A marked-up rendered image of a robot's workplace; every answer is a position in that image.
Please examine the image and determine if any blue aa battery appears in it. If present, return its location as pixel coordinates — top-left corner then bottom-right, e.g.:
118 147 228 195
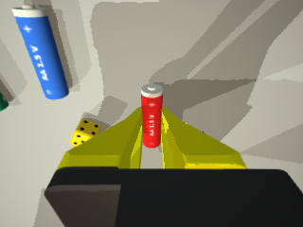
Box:
12 5 69 99

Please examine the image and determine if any yellow die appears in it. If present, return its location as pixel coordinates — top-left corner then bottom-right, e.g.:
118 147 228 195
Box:
70 118 101 146

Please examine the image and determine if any green aa battery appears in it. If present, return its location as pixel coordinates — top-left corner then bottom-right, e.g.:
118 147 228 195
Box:
0 93 9 112

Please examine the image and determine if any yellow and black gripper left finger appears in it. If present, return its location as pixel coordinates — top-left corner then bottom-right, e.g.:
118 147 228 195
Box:
56 107 143 170

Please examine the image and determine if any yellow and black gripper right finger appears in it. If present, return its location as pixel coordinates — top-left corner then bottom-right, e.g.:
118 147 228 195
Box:
161 107 247 169

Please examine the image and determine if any red aa battery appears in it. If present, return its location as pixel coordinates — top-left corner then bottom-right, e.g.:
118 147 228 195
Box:
141 84 163 148

